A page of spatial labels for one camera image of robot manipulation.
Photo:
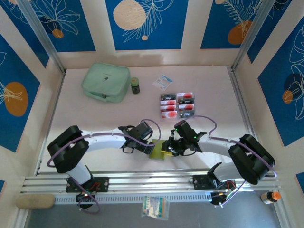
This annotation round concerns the amber bottle with orange cap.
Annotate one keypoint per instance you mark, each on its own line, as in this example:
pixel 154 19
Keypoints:
pixel 270 197

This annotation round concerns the aluminium table side rail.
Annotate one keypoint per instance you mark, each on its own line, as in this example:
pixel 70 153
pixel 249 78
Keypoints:
pixel 52 118
pixel 245 118

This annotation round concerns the clear plastic bag packet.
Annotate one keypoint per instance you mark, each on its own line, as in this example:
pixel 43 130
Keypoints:
pixel 154 206

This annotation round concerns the red white april card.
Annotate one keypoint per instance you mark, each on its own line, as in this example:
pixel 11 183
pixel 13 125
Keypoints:
pixel 169 115
pixel 186 95
pixel 168 108
pixel 168 102

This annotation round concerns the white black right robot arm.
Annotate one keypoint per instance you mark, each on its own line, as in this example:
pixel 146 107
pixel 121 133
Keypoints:
pixel 213 146

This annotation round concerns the clear acrylic card stand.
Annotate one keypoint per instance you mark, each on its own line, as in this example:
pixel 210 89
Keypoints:
pixel 166 119

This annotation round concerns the mint green zip pouch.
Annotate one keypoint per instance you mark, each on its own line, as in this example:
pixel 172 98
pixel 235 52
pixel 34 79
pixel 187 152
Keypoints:
pixel 105 79

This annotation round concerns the green card holder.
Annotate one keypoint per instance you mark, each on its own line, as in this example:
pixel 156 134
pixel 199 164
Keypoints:
pixel 156 152

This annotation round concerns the small jar with green lid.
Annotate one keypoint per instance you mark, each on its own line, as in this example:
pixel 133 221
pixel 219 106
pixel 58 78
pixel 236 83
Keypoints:
pixel 135 88

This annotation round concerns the beige foam block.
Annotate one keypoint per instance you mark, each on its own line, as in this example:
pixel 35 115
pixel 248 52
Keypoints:
pixel 35 201

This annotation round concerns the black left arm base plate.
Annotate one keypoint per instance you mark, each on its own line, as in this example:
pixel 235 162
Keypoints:
pixel 102 184

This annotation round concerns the aluminium frame rail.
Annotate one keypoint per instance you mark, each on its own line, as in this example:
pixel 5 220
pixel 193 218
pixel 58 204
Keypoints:
pixel 147 181

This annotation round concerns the white blue sachet packet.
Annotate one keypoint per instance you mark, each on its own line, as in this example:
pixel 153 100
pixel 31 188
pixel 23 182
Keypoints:
pixel 162 82

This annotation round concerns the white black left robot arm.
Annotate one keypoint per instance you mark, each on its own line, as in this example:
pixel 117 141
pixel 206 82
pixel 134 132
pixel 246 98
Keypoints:
pixel 104 141

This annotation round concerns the aluminium frame post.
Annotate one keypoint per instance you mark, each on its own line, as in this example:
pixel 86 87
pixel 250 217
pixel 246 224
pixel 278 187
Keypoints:
pixel 41 35
pixel 253 35

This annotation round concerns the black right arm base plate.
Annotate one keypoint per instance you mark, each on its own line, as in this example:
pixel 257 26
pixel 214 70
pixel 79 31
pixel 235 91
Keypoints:
pixel 199 181

